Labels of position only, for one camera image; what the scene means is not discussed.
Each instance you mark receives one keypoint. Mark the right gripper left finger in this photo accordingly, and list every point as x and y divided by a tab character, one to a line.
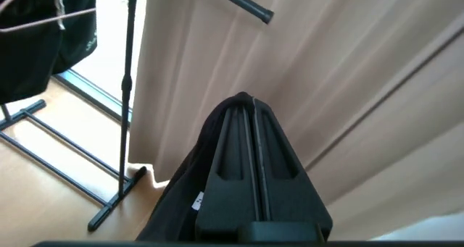
232	189

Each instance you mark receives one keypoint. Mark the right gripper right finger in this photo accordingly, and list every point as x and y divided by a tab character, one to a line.
290	196

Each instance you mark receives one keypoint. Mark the black garment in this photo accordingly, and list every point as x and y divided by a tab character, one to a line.
181	203

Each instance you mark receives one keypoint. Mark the black shorts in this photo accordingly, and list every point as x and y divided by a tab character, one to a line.
29	58

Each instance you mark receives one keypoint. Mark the pink clothes hanger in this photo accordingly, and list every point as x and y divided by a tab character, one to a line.
54	19

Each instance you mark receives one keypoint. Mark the black clothes rack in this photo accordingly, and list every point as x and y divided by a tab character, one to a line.
126	95

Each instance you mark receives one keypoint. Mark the beige curtain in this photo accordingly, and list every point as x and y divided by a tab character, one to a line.
326	76

